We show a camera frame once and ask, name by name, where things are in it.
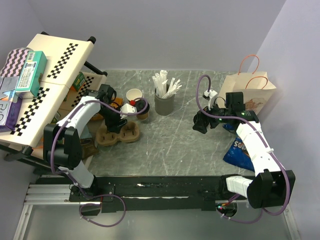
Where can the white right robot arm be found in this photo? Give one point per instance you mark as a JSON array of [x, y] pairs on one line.
[[273, 184]]

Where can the black coffee cup lid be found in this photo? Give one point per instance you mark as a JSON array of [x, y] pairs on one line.
[[142, 106]]

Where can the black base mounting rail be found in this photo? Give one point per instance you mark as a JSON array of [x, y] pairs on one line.
[[150, 193]]

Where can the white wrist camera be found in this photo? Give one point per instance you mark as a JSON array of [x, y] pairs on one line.
[[210, 95], [127, 110]]

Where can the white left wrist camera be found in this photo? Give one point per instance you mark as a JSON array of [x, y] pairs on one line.
[[127, 110]]

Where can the blue chips bag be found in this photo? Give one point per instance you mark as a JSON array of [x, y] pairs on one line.
[[237, 155]]

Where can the cardboard cup carrier tray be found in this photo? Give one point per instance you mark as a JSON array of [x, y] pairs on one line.
[[129, 133]]

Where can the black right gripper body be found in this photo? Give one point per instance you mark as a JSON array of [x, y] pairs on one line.
[[216, 111]]

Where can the green box middle shelf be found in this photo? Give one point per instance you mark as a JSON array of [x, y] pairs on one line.
[[78, 82]]

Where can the brown paper takeout bag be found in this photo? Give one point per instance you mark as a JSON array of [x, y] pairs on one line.
[[256, 87]]

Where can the cream checkered shelf rack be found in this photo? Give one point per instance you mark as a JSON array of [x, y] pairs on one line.
[[65, 59]]

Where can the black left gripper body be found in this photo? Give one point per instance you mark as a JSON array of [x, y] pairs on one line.
[[111, 118]]

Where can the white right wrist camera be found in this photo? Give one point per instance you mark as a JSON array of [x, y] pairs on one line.
[[210, 95]]

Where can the orange snack bag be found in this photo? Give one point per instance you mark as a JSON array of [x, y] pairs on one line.
[[116, 104]]

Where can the teal cardboard box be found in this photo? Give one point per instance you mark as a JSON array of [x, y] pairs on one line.
[[32, 72]]

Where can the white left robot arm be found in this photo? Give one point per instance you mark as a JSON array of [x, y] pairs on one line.
[[61, 141]]

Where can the purple product box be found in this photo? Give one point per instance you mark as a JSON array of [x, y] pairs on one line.
[[9, 112]]

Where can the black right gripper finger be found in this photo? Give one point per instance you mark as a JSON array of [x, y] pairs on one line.
[[199, 118], [200, 126]]

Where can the paper coffee cup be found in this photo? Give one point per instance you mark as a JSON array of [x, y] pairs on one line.
[[143, 116], [133, 94]]

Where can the pink wavy patterned can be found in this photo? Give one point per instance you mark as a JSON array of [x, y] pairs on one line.
[[14, 62]]

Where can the grey straw holder cup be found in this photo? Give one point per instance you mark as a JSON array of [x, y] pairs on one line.
[[163, 106]]

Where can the silver grey small box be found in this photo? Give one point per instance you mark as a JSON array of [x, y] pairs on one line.
[[8, 89]]

